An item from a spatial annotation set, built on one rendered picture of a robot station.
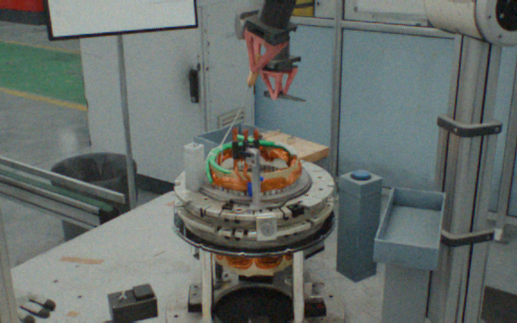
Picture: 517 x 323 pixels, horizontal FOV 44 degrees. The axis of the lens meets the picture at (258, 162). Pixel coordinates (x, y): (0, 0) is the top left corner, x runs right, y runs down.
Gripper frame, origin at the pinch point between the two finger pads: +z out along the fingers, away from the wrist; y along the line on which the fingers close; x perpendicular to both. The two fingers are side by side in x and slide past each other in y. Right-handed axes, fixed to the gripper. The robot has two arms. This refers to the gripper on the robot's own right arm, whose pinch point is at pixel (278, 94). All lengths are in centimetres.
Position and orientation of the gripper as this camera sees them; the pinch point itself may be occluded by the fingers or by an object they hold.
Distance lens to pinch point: 158.1
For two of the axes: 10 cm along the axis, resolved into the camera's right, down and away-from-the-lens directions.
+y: -7.0, 2.7, -6.6
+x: 7.1, 2.3, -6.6
